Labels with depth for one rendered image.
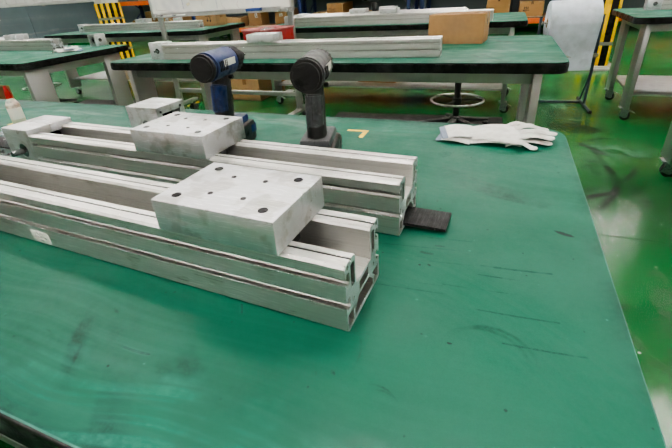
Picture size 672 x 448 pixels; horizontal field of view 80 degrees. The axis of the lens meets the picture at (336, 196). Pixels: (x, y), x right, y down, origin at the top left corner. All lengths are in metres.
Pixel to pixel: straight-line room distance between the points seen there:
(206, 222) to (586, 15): 3.78
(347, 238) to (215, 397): 0.20
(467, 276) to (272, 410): 0.27
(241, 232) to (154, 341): 0.15
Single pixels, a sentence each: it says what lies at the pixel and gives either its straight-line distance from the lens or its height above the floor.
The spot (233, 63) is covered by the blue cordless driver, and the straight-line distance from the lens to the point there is 0.95.
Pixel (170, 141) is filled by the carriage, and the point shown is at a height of 0.89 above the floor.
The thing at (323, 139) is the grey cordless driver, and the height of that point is 0.85.
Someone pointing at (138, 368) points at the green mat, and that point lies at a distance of 0.47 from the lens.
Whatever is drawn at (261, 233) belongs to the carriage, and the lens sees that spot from 0.40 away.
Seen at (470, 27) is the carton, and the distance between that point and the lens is 2.45.
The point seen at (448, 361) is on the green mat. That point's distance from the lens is 0.42.
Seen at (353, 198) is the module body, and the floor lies 0.83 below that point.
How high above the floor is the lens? 1.10
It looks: 28 degrees down
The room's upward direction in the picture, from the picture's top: 4 degrees counter-clockwise
